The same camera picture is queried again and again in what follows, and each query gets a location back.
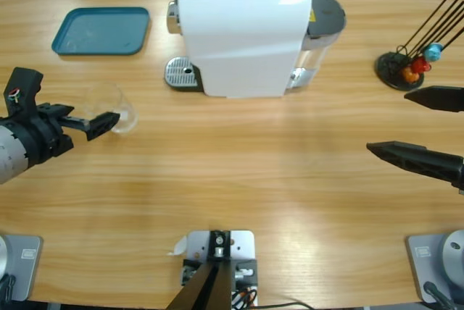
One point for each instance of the white capsule coffee machine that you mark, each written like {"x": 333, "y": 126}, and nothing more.
{"x": 239, "y": 42}

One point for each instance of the clear water tank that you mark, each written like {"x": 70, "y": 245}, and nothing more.
{"x": 326, "y": 13}

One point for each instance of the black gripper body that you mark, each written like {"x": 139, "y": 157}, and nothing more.
{"x": 43, "y": 140}

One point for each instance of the orange coffee capsule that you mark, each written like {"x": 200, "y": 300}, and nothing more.
{"x": 409, "y": 75}

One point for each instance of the teal plastic tray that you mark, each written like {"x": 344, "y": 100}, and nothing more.
{"x": 101, "y": 31}

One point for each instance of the black capsule holder with rods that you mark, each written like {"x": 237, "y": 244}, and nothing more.
{"x": 391, "y": 67}

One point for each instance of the clear drinking glass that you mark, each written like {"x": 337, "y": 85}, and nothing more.
{"x": 125, "y": 107}

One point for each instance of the white paper tag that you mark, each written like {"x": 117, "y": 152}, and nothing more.
{"x": 179, "y": 246}

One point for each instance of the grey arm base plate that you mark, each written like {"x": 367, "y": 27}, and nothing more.
{"x": 25, "y": 263}
{"x": 424, "y": 263}

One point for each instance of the red coffee capsule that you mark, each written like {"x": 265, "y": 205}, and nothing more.
{"x": 419, "y": 64}

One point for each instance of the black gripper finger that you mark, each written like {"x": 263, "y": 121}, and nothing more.
{"x": 101, "y": 125}
{"x": 420, "y": 159}
{"x": 442, "y": 98}

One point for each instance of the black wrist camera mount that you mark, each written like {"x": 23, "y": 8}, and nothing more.
{"x": 23, "y": 85}

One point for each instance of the blue coffee capsule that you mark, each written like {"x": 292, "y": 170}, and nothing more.
{"x": 432, "y": 53}

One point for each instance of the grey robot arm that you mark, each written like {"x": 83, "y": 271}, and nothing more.
{"x": 9, "y": 158}

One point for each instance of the yellow warning sticker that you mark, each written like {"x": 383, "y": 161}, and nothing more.
{"x": 312, "y": 16}

